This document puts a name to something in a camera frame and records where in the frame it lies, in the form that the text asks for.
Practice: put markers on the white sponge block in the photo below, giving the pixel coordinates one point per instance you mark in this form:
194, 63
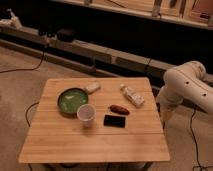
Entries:
92, 87

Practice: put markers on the green plate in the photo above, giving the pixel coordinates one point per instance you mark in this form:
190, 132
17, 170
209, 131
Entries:
71, 99

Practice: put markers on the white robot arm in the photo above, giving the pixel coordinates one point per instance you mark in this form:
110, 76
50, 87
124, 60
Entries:
184, 82

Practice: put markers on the white plastic bottle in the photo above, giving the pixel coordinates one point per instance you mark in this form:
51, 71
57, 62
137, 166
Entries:
136, 99

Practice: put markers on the white object on ledge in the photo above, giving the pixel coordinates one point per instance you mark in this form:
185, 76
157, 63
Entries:
13, 21

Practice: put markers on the brown sausage toy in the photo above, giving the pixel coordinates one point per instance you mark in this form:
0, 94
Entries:
119, 110

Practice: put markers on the black box on ledge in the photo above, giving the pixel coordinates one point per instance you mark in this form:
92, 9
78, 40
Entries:
66, 35

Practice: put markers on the black eraser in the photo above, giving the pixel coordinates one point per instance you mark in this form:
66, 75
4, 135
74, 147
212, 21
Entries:
114, 121

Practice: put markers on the white paper cup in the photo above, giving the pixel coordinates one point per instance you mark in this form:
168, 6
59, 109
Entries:
86, 114

